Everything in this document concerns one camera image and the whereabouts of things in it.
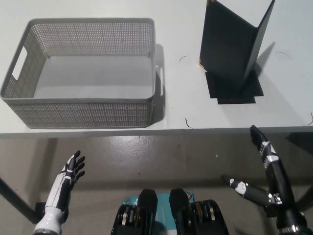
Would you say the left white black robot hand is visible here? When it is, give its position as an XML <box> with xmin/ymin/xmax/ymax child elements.
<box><xmin>33</xmin><ymin>150</ymin><xmax>87</xmax><ymax>232</ymax></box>

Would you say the black hardcover notebook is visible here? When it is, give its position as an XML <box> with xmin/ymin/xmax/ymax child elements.
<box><xmin>197</xmin><ymin>0</ymin><xmax>276</xmax><ymax>95</ymax></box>

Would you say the black teal robot body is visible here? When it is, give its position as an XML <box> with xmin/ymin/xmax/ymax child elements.
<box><xmin>112</xmin><ymin>188</ymin><xmax>231</xmax><ymax>235</ymax></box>

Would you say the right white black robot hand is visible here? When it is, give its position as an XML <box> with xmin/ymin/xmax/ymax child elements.
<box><xmin>221</xmin><ymin>124</ymin><xmax>297</xmax><ymax>214</ymax></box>

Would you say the grey perforated plastic basket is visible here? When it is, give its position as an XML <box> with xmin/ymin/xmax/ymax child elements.
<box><xmin>0</xmin><ymin>17</ymin><xmax>165</xmax><ymax>130</ymax></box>

